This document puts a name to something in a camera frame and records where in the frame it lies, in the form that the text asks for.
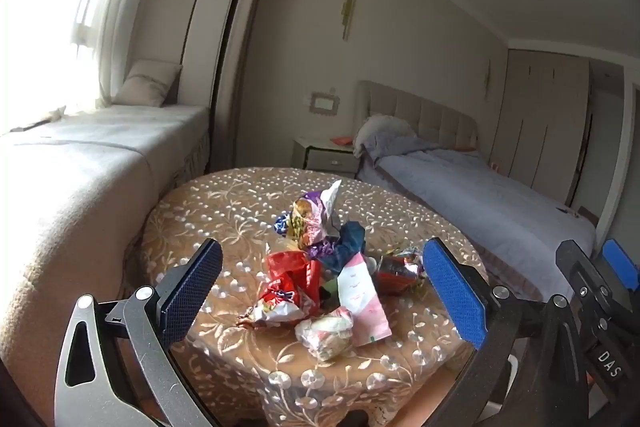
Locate beige wardrobe doors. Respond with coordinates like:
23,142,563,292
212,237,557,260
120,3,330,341
490,50,624,215

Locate gold wall sconce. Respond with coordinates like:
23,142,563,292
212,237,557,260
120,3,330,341
341,0,357,41

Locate dark blue wrapper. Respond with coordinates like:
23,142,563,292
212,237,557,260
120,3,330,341
310,221,366,275

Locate round embroidered beige tablecloth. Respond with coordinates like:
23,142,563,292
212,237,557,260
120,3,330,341
142,168,472,426

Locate purple snack wrapper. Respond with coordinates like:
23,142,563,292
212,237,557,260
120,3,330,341
273,180,342,258

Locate grey white nightstand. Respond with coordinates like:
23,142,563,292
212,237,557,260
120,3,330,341
291,138,360,179

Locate white bed pillow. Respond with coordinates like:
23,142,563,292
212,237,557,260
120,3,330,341
352,114,416,158

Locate bed with lavender duvet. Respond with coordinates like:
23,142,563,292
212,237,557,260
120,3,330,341
354,135,599,303

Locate beige tufted headboard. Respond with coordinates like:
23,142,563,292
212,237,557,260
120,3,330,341
352,80,480,148

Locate red snack bag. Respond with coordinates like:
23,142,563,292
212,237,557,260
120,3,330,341
236,251,321,329

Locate framed wall switch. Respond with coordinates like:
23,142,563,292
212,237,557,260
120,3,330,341
309,92,340,116

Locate pink white paper packet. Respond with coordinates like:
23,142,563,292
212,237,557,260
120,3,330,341
337,253,392,347

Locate white wrapper ball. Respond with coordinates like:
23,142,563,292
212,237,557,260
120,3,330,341
294,307,354,362

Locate orange item on nightstand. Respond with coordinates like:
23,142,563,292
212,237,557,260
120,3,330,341
331,136,354,146

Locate beige throw pillow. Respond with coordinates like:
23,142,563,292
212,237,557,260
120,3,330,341
113,60,182,107

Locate white square trash bin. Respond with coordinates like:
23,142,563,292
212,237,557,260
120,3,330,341
486,353,520,411

